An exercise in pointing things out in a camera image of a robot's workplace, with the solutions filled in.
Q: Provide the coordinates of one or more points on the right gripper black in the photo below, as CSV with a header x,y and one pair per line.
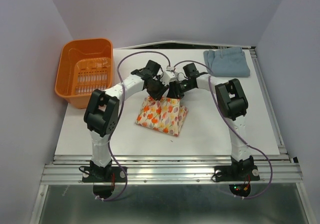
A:
x,y
174,91

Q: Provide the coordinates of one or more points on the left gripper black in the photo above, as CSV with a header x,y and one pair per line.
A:
x,y
157,95

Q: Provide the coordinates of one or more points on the floral orange skirt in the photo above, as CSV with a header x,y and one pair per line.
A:
x,y
166,115

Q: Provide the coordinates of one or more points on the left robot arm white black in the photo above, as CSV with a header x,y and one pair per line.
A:
x,y
102,116

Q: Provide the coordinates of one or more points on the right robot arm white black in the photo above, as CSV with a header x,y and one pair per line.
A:
x,y
232,105

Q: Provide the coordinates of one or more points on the folded light blue skirt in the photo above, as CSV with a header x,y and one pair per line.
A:
x,y
227,62

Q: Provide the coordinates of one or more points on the orange plastic basket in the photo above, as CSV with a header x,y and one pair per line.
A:
x,y
84,66

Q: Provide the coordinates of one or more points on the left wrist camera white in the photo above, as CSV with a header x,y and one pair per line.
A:
x,y
168,77

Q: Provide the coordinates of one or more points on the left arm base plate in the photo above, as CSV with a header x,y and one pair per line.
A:
x,y
104,180

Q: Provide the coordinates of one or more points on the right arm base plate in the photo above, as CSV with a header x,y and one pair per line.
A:
x,y
239,175

